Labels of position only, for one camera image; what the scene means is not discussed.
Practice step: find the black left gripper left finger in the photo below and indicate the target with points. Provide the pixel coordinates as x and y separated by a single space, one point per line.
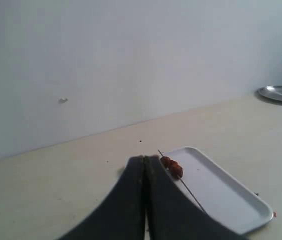
121 215

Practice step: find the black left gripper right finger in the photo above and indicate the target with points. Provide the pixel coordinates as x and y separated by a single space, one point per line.
171 215

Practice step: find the red fruit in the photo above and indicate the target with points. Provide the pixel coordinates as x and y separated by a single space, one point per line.
178 174
173 166
166 161

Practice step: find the white rectangular plastic tray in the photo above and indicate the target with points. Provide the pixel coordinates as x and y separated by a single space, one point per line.
209 187

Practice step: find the round metal plate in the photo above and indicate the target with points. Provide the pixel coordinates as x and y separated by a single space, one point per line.
272 92

